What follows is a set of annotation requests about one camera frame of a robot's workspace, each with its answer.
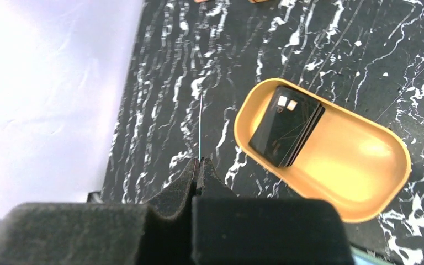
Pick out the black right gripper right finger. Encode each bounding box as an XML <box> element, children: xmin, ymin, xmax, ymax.
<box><xmin>192</xmin><ymin>158</ymin><xmax>354</xmax><ymax>264</ymax></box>

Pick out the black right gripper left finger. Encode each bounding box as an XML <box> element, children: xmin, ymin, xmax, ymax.
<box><xmin>0</xmin><ymin>158</ymin><xmax>200</xmax><ymax>264</ymax></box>

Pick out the mint green card holder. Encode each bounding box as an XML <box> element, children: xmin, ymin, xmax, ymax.
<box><xmin>351</xmin><ymin>247</ymin><xmax>395</xmax><ymax>265</ymax></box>

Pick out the orange oval tray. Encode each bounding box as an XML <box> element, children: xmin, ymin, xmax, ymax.
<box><xmin>234</xmin><ymin>78</ymin><xmax>411</xmax><ymax>223</ymax></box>

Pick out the black credit card stack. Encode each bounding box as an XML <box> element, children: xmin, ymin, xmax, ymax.
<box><xmin>249</xmin><ymin>86</ymin><xmax>325</xmax><ymax>167</ymax></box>

